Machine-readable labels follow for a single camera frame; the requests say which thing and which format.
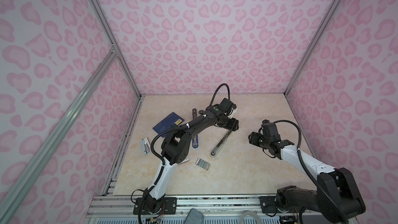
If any staple tray with staples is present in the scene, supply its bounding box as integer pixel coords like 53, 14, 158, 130
195, 158, 210, 171

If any red white staple box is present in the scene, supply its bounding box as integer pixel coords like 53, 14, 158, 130
180, 157, 189, 164

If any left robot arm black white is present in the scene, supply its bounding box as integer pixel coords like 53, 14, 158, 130
143, 104, 239, 208

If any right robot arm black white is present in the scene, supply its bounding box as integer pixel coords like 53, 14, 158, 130
248, 120, 366, 224

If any dark blue booklet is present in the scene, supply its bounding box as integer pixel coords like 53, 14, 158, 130
152, 112, 184, 134

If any white tube loop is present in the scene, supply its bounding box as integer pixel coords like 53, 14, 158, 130
237, 211, 263, 224

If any small white clip object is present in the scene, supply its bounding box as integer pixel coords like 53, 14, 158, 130
142, 138, 151, 155

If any grey cloth pad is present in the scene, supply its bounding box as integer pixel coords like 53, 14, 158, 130
184, 208, 204, 224

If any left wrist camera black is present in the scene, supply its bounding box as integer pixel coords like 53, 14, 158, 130
218, 98, 237, 118

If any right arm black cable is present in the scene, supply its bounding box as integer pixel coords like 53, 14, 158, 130
261, 119, 350, 224

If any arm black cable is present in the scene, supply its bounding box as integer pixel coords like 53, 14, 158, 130
261, 119, 350, 224
136, 83, 231, 224

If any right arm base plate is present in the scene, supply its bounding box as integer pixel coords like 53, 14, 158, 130
259, 195, 301, 215

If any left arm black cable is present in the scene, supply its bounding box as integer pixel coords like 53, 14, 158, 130
136, 83, 231, 224

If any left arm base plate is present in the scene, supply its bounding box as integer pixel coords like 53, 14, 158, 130
133, 196, 177, 215

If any aluminium front rail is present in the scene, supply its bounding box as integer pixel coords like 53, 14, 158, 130
84, 195, 327, 224

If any aluminium corner frame post right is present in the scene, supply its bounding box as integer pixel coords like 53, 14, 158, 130
284, 0, 344, 98

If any aluminium corner frame post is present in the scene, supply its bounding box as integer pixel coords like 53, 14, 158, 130
284, 0, 344, 98
88, 0, 142, 99

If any aluminium corner frame post left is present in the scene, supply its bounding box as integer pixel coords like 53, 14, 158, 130
88, 0, 142, 99

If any aluminium diagonal frame bar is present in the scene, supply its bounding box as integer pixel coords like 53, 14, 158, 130
1, 51, 118, 224

